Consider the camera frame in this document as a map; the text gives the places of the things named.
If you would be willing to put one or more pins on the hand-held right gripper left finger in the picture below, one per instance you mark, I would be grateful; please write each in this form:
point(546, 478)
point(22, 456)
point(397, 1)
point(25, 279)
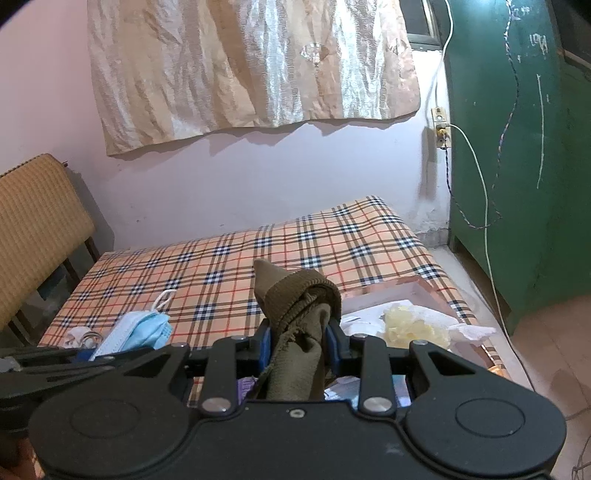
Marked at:
point(264, 344)

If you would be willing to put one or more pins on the white crumpled paper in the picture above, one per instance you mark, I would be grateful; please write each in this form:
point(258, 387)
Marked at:
point(471, 331)

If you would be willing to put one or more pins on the white face mask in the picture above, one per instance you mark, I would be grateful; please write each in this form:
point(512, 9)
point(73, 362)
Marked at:
point(115, 339)

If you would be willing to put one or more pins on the white blue packet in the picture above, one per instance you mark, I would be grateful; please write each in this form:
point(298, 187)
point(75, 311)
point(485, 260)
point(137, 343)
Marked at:
point(344, 392)

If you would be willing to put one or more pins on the small white cloth item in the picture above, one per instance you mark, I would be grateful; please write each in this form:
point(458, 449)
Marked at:
point(81, 337)

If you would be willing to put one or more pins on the olive green sock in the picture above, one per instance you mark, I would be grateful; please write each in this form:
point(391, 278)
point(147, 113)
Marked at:
point(295, 350)

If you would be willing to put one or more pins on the plaid mattress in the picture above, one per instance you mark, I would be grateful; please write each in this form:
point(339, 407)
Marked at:
point(277, 249)

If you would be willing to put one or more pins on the dark window frame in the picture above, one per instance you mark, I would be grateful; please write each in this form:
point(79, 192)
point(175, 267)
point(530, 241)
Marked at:
point(418, 23)

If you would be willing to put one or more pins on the blue face mask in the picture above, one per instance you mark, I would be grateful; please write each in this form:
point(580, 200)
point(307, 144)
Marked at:
point(154, 330)

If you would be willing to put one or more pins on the shallow pink cardboard box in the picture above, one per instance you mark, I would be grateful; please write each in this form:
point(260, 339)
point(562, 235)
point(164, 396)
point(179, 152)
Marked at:
point(415, 288)

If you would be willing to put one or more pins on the purple item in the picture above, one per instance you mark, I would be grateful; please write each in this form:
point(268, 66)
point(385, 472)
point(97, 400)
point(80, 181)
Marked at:
point(245, 387)

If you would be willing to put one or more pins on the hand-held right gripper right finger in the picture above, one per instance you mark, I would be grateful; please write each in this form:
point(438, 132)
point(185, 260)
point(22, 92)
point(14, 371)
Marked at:
point(330, 347)

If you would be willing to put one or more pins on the wall socket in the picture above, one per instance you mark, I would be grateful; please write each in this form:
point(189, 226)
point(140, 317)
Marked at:
point(439, 122)

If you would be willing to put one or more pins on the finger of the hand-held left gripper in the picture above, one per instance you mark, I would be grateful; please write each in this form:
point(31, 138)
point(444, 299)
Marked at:
point(69, 359)

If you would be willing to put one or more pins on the beige satin wall cloth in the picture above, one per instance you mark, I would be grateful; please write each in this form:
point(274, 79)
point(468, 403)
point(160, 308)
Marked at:
point(231, 69)

